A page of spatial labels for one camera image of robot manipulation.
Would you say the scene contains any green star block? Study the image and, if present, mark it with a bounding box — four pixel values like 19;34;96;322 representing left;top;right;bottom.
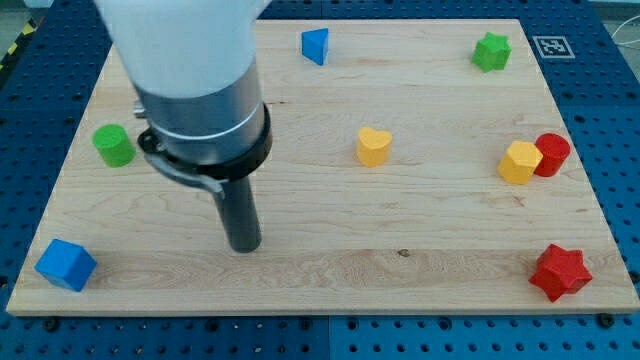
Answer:
471;32;511;72

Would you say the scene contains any wooden board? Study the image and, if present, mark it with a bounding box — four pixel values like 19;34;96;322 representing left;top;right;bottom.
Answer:
7;19;639;317

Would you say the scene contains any blue triangle block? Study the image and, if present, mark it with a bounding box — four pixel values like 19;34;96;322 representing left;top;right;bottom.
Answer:
301;28;329;66

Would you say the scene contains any white cable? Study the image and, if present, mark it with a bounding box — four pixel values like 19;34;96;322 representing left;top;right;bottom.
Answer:
610;13;640;49

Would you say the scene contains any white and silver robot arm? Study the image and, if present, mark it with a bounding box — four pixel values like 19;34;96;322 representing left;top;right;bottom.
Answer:
95;0;270;196

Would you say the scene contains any red cylinder block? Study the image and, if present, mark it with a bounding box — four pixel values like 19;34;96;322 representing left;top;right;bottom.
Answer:
534;133;571;177

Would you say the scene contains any fiducial marker tag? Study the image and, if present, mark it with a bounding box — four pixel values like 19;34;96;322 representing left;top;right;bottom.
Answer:
532;35;575;59

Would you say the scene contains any yellow heart block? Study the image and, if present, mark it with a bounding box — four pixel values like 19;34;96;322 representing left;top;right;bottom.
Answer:
356;126;393;167

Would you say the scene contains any yellow pentagon block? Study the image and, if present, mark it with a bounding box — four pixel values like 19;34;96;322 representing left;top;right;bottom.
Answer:
497;141;543;185

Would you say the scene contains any green cylinder block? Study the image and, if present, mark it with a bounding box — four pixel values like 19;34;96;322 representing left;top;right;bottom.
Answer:
92;124;136;168

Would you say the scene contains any red star block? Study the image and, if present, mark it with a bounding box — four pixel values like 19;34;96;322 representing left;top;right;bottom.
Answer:
529;244;593;302

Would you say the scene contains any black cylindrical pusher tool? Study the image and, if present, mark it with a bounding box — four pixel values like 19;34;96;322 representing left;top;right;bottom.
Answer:
214;177;262;253

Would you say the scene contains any blue cube block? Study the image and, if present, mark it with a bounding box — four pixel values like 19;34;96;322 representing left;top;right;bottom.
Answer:
34;239;97;292

